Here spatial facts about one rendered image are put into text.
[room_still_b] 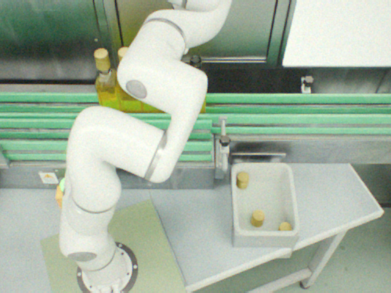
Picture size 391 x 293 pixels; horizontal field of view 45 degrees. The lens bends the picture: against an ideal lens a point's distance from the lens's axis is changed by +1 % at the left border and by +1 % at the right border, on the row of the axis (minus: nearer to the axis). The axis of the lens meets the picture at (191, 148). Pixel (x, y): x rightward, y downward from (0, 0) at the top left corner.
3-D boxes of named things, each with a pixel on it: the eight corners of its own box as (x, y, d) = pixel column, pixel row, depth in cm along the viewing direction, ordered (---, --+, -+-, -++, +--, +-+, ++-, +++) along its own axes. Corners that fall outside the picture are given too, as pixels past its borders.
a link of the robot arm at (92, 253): (71, 277, 104) (50, 253, 90) (75, 221, 111) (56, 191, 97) (115, 273, 104) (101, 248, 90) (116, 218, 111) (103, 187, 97)
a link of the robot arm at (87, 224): (65, 212, 78) (71, 132, 87) (56, 259, 98) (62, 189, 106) (122, 215, 81) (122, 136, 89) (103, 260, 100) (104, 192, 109)
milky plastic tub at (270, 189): (286, 178, 143) (291, 162, 136) (295, 247, 130) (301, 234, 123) (229, 177, 143) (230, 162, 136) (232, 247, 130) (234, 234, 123)
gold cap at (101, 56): (113, 67, 119) (110, 55, 115) (99, 73, 118) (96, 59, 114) (106, 59, 121) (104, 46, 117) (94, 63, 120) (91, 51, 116)
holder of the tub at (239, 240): (284, 164, 146) (287, 150, 140) (294, 247, 131) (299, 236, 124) (228, 164, 146) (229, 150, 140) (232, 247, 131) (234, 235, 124)
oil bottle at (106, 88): (126, 115, 140) (117, 64, 123) (124, 131, 137) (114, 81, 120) (107, 115, 141) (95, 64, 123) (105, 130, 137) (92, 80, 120)
